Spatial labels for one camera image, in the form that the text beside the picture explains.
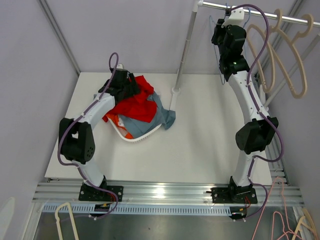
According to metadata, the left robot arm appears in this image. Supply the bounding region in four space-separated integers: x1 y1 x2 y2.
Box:
57 68 140 202

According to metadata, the cream hanger on floor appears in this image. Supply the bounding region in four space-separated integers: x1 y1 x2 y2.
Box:
292 208 319 240

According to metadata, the pink wire hanger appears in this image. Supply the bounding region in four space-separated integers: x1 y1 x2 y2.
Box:
251 176 298 240

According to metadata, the white plastic basket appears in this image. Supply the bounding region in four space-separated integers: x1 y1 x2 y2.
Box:
99 99 162 144

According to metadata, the red t shirt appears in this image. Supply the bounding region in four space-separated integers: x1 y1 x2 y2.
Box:
102 75 157 123

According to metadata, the metal clothes rack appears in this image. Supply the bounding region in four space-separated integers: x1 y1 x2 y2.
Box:
170 0 320 111

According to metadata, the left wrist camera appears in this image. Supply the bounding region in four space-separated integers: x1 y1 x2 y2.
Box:
116 63 125 70

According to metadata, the blue grey t shirt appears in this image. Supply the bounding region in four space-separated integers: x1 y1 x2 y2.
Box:
93 91 177 139

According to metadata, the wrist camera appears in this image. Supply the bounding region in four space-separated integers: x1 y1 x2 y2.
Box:
221 7 245 28
116 63 125 70

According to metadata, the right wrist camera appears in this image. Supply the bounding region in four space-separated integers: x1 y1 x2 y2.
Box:
221 7 245 28

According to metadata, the aluminium mounting rail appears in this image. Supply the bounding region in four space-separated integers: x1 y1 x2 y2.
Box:
32 179 305 216

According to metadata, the wooden hanger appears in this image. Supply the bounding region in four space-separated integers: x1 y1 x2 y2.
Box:
264 8 314 99
246 8 283 94

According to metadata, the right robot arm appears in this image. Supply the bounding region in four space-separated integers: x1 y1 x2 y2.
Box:
210 18 279 204

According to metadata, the orange t shirt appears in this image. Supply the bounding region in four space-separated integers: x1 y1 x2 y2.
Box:
102 113 134 140

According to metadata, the cream hanger lower left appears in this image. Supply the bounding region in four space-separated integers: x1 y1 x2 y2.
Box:
54 201 80 240

